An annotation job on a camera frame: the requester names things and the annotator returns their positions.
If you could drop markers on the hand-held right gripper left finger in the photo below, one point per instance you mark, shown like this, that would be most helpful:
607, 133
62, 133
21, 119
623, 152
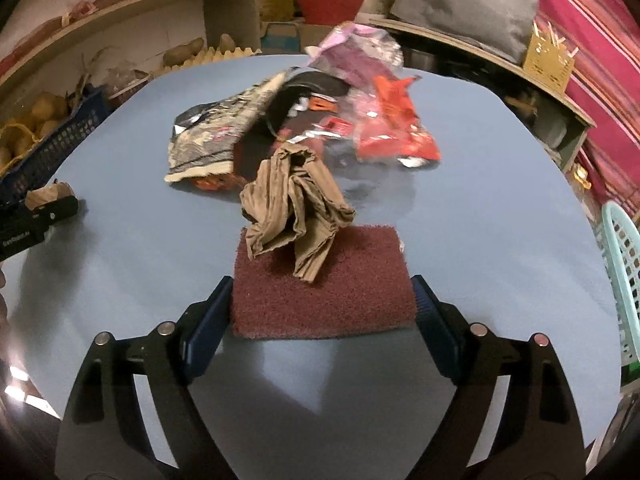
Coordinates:
210, 332

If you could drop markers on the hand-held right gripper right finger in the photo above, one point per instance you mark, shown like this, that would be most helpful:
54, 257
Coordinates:
437, 332

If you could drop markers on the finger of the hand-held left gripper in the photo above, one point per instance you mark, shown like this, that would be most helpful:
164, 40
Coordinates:
56, 210

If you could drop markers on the brown paper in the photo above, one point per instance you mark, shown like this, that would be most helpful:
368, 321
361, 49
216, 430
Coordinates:
47, 192

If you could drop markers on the maroon scouring pad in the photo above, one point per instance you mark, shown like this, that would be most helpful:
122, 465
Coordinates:
350, 300

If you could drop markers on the small orange wrapper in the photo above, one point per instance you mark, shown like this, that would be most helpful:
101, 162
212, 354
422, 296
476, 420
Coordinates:
212, 183

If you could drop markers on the brown cloth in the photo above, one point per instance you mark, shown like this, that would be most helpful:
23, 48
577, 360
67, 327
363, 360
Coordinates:
280, 200

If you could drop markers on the ribbed patterned paper cup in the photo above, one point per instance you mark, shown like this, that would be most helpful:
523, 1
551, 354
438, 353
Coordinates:
210, 145

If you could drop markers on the teal plastic basket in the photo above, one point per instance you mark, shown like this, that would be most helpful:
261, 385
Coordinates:
625, 270

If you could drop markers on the red snack wrapper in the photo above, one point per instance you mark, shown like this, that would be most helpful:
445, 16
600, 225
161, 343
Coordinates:
390, 130

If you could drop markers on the silver red torn wrapper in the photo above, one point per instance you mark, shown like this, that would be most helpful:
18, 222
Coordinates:
320, 127

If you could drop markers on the pink foil wrapper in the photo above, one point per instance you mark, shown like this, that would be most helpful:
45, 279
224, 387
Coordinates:
350, 52

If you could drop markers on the blue plastic crate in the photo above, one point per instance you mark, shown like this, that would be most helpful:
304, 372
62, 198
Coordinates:
60, 145

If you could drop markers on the pile of potatoes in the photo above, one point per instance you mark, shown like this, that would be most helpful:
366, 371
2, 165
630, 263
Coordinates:
35, 120

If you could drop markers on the dry plant stalks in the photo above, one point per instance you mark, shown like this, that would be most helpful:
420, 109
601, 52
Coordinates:
87, 80

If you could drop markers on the curved wooden shelf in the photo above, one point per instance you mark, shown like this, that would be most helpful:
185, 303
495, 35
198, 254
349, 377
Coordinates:
150, 7

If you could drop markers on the yellow egg tray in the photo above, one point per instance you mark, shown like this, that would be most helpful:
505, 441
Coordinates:
220, 57

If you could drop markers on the small brown potato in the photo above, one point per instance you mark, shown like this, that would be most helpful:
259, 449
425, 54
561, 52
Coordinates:
227, 43

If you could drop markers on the blue printed carton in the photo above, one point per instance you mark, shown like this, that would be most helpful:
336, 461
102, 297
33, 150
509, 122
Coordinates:
280, 37

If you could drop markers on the golden gift bag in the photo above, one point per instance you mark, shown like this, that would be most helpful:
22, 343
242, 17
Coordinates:
547, 62

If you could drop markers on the pink striped cloth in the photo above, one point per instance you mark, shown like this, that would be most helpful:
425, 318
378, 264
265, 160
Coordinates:
600, 60

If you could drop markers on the grey fabric cover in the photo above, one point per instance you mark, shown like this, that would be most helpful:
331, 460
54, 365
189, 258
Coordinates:
465, 5

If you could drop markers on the red woven basket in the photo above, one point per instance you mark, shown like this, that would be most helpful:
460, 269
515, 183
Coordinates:
327, 7

